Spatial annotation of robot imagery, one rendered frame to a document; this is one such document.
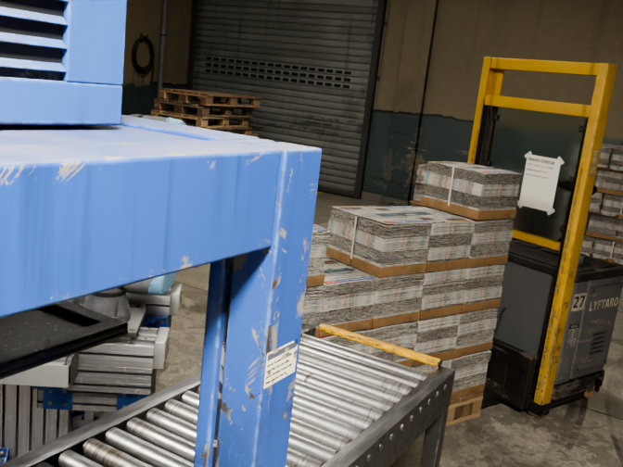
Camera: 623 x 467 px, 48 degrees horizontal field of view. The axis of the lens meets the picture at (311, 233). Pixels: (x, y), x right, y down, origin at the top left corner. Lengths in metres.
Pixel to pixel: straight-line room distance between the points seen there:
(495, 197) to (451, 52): 6.47
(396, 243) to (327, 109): 7.55
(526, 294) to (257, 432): 3.38
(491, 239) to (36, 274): 3.10
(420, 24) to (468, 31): 0.66
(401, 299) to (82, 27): 2.56
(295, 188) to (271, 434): 0.27
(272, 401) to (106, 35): 0.41
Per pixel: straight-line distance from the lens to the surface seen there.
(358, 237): 3.06
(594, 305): 4.13
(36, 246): 0.48
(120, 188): 0.52
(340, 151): 10.35
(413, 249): 3.08
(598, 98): 3.65
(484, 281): 3.53
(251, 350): 0.74
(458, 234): 3.28
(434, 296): 3.28
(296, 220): 0.72
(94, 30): 0.72
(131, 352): 2.27
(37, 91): 0.68
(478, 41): 9.69
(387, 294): 3.05
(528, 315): 4.07
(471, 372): 3.69
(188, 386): 1.90
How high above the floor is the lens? 1.62
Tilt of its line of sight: 12 degrees down
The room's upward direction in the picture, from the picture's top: 6 degrees clockwise
